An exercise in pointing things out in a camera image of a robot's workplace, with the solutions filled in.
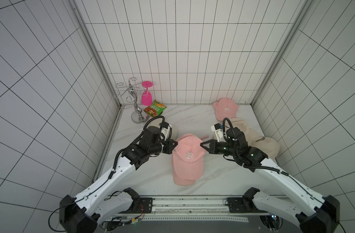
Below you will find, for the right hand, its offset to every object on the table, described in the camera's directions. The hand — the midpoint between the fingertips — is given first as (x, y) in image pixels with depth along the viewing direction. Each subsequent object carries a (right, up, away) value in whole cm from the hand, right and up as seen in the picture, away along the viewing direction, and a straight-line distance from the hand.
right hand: (201, 141), depth 73 cm
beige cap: (-15, 0, +28) cm, 32 cm away
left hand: (-14, -3, 0) cm, 14 cm away
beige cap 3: (+44, -6, +15) cm, 47 cm away
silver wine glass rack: (-44, +12, +36) cm, 58 cm away
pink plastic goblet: (-34, +27, +28) cm, 52 cm away
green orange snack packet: (-30, +18, +34) cm, 48 cm away
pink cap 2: (-7, -7, -3) cm, 11 cm away
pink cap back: (+25, +19, +39) cm, 50 cm away
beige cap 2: (+30, +8, +22) cm, 38 cm away
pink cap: (-8, -16, 0) cm, 18 cm away
